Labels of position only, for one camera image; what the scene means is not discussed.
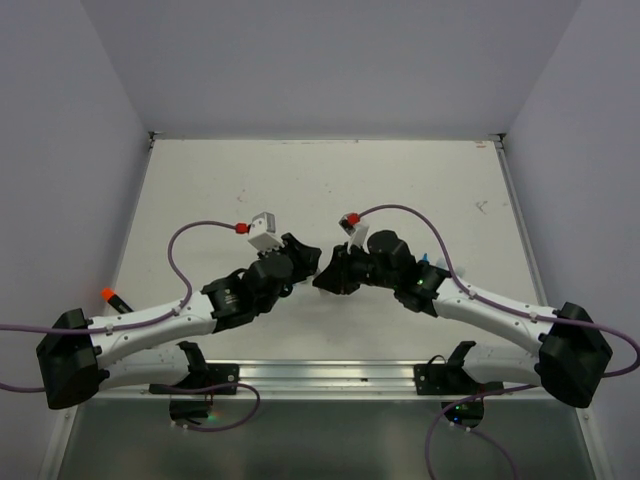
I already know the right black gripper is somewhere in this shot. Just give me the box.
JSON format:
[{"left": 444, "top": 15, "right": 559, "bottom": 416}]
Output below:
[{"left": 313, "top": 239, "right": 398, "bottom": 293}]

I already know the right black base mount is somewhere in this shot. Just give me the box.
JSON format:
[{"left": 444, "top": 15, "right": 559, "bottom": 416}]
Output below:
[{"left": 413, "top": 341, "right": 504, "bottom": 429}]

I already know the orange-capped black highlighter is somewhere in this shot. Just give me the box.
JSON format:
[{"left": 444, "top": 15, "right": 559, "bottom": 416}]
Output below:
[{"left": 101, "top": 287, "right": 133, "bottom": 314}]

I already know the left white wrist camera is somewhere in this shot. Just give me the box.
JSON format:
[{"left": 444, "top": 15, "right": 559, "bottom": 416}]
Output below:
[{"left": 248, "top": 212, "right": 283, "bottom": 253}]

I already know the blue translucent pen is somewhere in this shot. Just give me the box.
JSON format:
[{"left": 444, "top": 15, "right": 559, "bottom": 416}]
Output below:
[{"left": 436, "top": 258, "right": 450, "bottom": 271}]

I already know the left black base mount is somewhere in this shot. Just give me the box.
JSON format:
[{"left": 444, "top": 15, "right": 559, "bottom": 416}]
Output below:
[{"left": 149, "top": 341, "right": 240, "bottom": 427}]

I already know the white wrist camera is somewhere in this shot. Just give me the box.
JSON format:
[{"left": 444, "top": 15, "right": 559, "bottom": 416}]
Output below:
[
  {"left": 339, "top": 212, "right": 369, "bottom": 251},
  {"left": 248, "top": 212, "right": 283, "bottom": 253}
]

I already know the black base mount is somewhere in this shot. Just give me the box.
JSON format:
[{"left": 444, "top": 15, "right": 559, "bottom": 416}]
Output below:
[
  {"left": 413, "top": 341, "right": 504, "bottom": 429},
  {"left": 149, "top": 341, "right": 240, "bottom": 427}
]

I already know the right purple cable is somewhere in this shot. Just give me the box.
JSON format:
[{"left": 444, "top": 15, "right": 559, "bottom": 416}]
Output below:
[{"left": 339, "top": 203, "right": 640, "bottom": 480}]

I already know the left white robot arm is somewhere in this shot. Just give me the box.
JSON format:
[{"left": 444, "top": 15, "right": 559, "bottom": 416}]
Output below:
[{"left": 36, "top": 233, "right": 322, "bottom": 410}]

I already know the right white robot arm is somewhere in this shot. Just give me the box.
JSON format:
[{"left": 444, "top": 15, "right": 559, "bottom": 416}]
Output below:
[{"left": 313, "top": 230, "right": 613, "bottom": 408}]

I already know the aluminium front rail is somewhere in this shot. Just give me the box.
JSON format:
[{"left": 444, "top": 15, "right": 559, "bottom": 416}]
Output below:
[{"left": 97, "top": 348, "right": 542, "bottom": 395}]

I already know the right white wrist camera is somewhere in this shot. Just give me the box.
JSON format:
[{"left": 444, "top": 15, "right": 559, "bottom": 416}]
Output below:
[{"left": 339, "top": 212, "right": 369, "bottom": 251}]

